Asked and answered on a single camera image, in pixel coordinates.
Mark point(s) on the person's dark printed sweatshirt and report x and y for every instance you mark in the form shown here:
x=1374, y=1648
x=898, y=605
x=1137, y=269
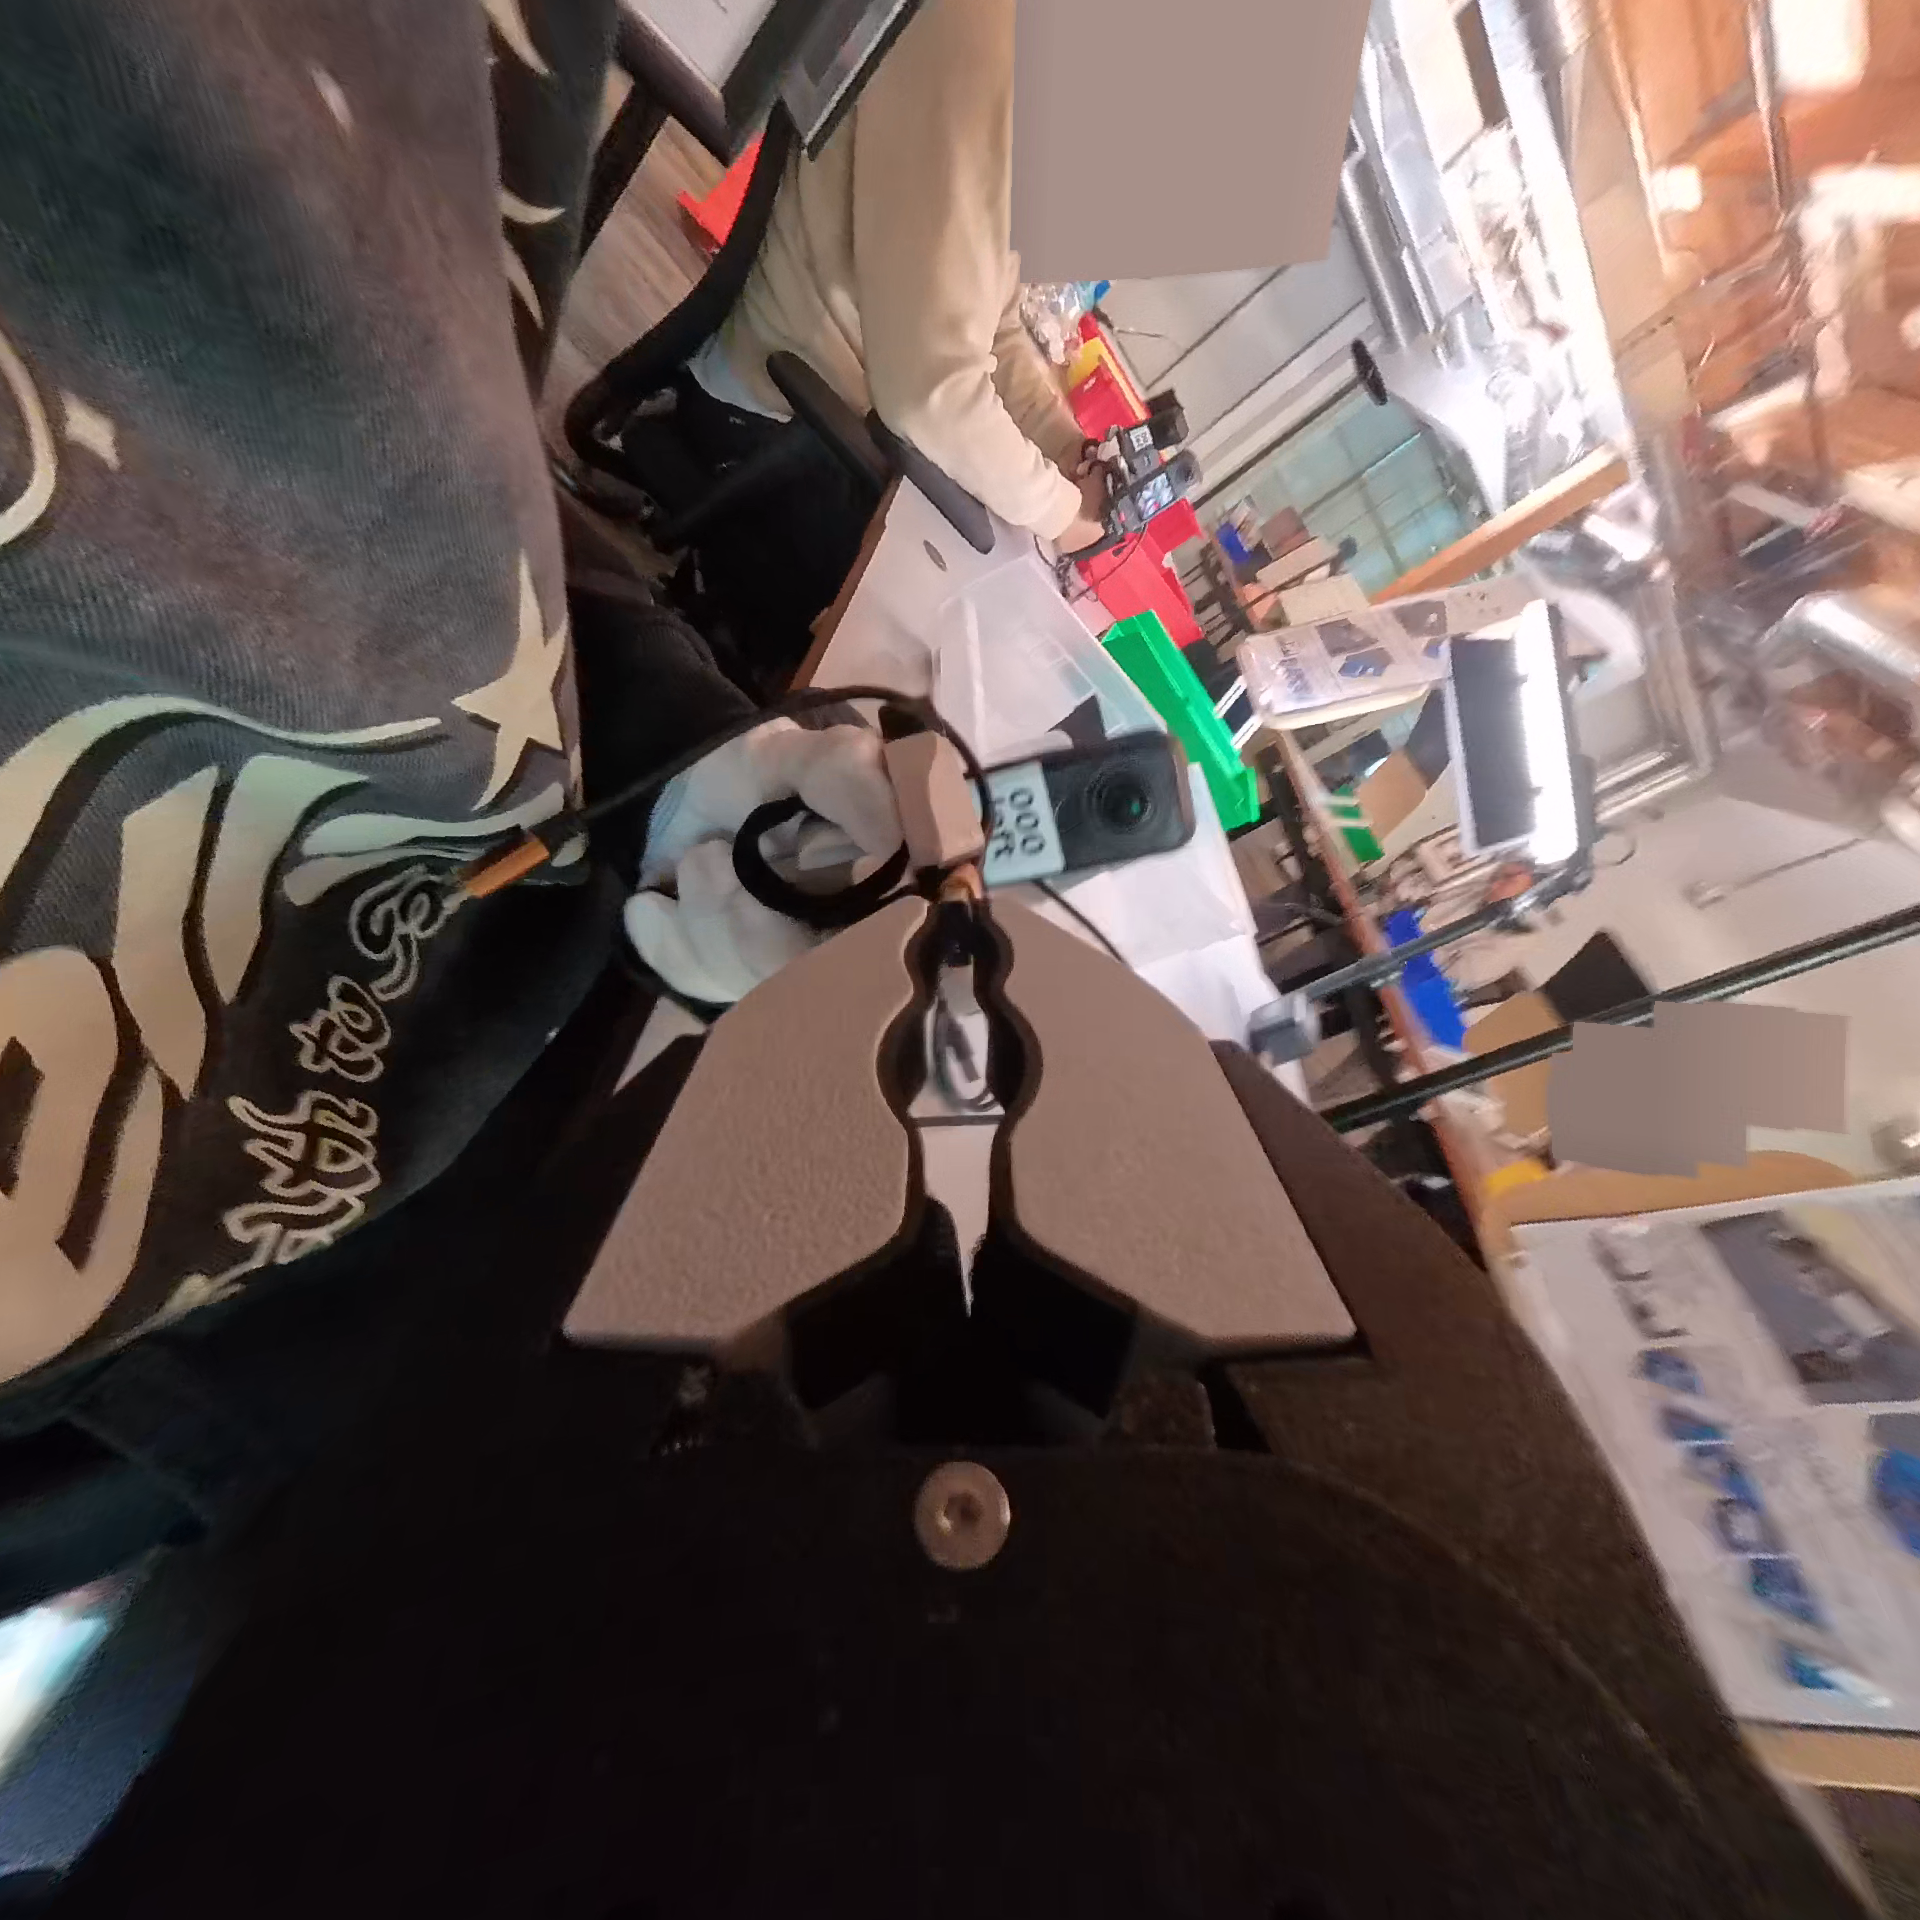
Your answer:
x=226, y=456

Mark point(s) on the person's left hand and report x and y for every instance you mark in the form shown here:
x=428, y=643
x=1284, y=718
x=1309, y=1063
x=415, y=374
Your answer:
x=806, y=769

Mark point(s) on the black office chair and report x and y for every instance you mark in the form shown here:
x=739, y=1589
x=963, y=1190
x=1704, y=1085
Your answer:
x=749, y=510

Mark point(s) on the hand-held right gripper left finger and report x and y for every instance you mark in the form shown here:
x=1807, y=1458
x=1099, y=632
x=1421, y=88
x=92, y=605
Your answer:
x=749, y=1169

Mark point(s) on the white light panel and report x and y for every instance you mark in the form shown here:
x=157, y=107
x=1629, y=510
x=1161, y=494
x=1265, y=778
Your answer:
x=1547, y=718

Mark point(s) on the red plastic bin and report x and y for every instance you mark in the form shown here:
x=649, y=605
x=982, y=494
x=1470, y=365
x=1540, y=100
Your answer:
x=1145, y=574

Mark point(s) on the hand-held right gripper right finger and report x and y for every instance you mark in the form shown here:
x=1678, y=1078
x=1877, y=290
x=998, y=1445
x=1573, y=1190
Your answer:
x=1167, y=1181

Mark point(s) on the black disc floor lamp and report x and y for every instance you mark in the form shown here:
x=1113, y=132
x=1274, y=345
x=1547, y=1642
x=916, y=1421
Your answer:
x=1364, y=361
x=1467, y=1066

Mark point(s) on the person's left forearm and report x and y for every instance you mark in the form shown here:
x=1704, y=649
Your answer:
x=653, y=688

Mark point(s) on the green plastic bin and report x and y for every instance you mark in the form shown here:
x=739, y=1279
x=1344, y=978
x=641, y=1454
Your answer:
x=1185, y=706

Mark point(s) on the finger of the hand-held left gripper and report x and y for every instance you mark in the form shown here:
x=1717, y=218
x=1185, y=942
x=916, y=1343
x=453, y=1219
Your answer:
x=944, y=854
x=916, y=769

